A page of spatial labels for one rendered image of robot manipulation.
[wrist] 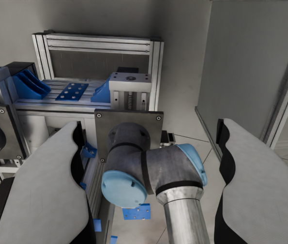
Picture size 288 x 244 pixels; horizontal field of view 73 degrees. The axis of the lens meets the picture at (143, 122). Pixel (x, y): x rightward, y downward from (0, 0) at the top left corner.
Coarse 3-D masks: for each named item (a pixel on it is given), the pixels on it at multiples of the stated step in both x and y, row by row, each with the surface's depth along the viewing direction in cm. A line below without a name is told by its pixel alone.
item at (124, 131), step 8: (112, 128) 64; (120, 128) 62; (128, 128) 61; (136, 128) 62; (144, 128) 65; (112, 136) 63; (120, 136) 60; (128, 136) 59; (136, 136) 60; (144, 136) 64; (112, 144) 59; (120, 144) 57; (128, 144) 57; (136, 144) 58; (144, 144) 61
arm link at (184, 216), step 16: (176, 144) 52; (160, 160) 48; (176, 160) 47; (192, 160) 46; (160, 176) 47; (176, 176) 45; (192, 176) 45; (160, 192) 45; (176, 192) 43; (192, 192) 43; (176, 208) 42; (192, 208) 42; (176, 224) 41; (192, 224) 40; (176, 240) 39; (192, 240) 38; (208, 240) 40
